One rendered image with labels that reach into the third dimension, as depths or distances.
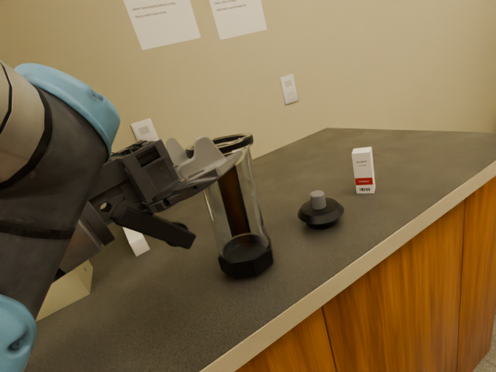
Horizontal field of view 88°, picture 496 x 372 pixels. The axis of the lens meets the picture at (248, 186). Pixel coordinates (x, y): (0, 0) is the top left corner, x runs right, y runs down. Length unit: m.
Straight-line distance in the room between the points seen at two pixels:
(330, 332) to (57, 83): 0.53
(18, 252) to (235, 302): 0.30
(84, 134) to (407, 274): 0.63
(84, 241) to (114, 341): 0.22
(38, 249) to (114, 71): 0.82
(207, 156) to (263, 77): 0.83
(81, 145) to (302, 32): 1.16
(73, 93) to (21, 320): 0.14
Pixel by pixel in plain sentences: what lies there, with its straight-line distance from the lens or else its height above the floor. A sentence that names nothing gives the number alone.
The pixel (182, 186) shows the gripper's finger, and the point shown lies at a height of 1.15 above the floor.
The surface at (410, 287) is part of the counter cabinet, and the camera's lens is 0.72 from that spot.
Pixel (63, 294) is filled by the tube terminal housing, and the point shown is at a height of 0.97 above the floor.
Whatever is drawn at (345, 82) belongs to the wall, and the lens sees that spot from 1.44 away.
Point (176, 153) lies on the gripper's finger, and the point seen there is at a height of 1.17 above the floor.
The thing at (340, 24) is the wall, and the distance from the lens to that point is 1.45.
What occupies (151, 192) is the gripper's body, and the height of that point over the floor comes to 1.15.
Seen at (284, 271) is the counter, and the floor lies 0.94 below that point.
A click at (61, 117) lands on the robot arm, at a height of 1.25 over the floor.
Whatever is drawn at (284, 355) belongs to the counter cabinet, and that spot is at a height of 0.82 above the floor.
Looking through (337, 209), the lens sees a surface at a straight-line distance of 0.53.
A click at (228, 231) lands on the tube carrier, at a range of 0.41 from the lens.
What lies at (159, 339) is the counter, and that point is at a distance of 0.45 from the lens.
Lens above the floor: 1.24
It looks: 21 degrees down
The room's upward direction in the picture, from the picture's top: 17 degrees counter-clockwise
